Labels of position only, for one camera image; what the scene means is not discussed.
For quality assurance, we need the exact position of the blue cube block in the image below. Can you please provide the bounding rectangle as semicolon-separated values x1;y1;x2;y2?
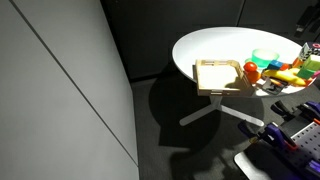
266;59;284;71

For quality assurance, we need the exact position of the yellow toy banana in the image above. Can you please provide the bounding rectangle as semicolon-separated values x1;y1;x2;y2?
262;68;308;88

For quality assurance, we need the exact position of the light wooden slatted tray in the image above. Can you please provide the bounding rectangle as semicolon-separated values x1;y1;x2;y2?
192;59;255;98

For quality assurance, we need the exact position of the red toy tomato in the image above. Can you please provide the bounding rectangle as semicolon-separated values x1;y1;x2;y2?
243;61;258;73

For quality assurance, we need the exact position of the green plastic bowl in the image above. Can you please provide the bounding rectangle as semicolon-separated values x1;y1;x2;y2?
244;48;280;70

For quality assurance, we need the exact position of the black soft cube letter A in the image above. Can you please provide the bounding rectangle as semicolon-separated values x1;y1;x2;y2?
262;77;288;96

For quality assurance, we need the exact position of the purple black spring clamp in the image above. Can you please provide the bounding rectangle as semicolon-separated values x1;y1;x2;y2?
238;119;298;151
270;100;320;126

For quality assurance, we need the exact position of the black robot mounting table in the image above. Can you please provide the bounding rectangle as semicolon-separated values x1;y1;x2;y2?
233;109;320;180

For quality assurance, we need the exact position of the small yellow toy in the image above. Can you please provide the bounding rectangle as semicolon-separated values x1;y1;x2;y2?
287;67;302;76

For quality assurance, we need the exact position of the dark green block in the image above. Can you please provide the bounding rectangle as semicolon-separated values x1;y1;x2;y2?
296;67;316;80

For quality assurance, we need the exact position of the orange red block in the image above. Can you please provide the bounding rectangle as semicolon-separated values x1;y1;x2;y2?
303;77;315;88

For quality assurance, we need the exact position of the lime green foam cube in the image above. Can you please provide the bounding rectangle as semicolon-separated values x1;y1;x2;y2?
302;54;320;71

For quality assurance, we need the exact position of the perforated metal breadboard plate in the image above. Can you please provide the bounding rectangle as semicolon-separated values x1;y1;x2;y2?
289;121;320;168

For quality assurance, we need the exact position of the black slanted bar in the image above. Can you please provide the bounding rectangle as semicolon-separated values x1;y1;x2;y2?
294;4;320;38

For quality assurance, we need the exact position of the white table pedestal base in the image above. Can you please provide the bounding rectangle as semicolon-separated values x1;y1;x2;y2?
179;94;265;128

